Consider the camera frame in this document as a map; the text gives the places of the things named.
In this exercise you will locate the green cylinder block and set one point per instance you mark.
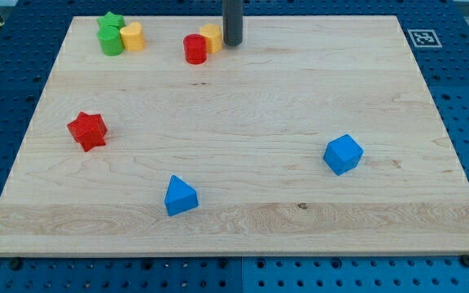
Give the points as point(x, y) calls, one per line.
point(110, 40)

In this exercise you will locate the light wooden board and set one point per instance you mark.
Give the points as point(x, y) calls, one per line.
point(247, 130)

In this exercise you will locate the yellow hexagon block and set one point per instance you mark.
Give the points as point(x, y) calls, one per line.
point(213, 37)

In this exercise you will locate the blue triangle block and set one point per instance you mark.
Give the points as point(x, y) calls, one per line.
point(180, 197)

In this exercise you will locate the white fiducial marker tag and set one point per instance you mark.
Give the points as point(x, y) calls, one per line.
point(424, 38)

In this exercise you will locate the red star block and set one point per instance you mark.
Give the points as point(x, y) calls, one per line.
point(88, 130)

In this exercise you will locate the red cylinder block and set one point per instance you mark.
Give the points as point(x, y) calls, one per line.
point(195, 48)

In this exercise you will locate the blue cube block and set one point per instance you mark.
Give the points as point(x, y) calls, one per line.
point(343, 154)

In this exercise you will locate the green star block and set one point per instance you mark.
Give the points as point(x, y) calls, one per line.
point(111, 19)

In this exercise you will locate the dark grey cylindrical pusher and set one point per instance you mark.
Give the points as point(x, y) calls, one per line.
point(232, 18)

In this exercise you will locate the yellow heart block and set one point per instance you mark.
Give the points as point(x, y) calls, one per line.
point(132, 37)

